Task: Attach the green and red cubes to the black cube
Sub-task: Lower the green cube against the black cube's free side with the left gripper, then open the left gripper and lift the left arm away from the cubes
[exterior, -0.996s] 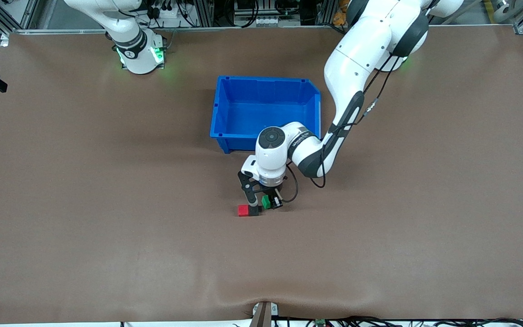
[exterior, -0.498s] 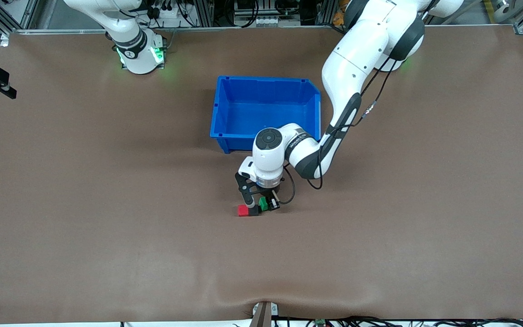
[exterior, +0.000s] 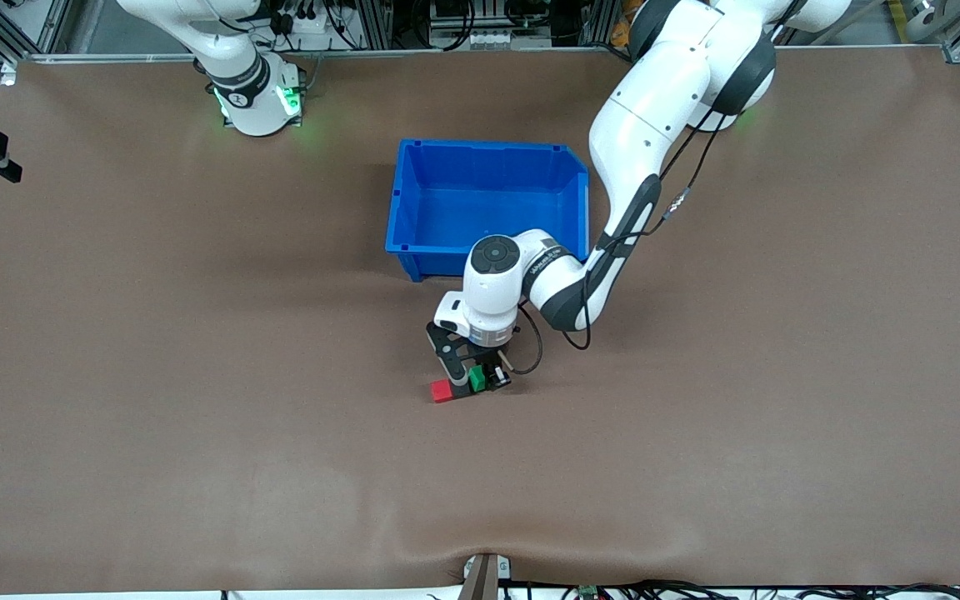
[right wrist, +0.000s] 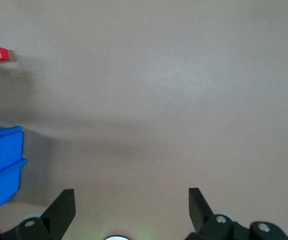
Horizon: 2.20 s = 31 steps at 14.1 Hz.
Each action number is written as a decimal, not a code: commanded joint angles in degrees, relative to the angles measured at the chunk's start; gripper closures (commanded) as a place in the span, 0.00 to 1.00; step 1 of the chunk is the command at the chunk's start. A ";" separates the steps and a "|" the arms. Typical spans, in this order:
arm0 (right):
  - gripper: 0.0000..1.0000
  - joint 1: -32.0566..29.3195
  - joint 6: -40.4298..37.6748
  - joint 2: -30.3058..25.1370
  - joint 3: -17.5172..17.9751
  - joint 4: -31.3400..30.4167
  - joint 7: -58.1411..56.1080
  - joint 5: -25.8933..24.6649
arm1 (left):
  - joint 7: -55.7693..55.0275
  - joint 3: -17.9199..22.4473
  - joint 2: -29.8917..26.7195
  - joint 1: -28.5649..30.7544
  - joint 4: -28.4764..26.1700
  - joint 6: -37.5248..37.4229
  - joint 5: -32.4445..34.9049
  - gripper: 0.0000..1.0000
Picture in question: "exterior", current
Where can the white power strip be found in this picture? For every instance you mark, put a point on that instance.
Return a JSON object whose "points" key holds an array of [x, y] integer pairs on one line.
{"points": [[309, 21]]}

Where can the small green circuit board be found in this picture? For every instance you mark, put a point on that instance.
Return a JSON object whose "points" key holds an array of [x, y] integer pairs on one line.
{"points": [[587, 592]]}

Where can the pile of orange packets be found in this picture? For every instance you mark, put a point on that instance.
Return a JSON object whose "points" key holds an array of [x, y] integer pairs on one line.
{"points": [[623, 29]]}

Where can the black cube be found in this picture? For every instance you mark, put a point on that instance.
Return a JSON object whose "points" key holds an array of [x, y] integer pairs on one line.
{"points": [[459, 392]]}

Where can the green cube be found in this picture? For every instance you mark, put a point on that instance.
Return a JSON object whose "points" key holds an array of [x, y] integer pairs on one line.
{"points": [[477, 379]]}

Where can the white corner bracket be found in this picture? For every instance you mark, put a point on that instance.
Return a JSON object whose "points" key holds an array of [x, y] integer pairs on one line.
{"points": [[8, 73]]}

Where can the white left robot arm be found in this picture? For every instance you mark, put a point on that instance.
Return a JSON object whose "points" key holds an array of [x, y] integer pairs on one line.
{"points": [[638, 142]]}

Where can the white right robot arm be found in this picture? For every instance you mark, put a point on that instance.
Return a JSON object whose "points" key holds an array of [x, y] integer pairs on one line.
{"points": [[242, 92]]}

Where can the red cube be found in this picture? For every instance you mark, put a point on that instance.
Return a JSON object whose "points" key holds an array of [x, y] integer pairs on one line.
{"points": [[442, 392]]}

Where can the brown table mat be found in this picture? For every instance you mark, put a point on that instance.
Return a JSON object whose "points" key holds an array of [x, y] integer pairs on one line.
{"points": [[480, 500]]}

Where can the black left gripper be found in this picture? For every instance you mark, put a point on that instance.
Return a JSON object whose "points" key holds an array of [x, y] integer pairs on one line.
{"points": [[487, 359]]}

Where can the blue plastic storage bin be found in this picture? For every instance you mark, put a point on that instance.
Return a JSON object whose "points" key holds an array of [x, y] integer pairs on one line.
{"points": [[463, 196]]}

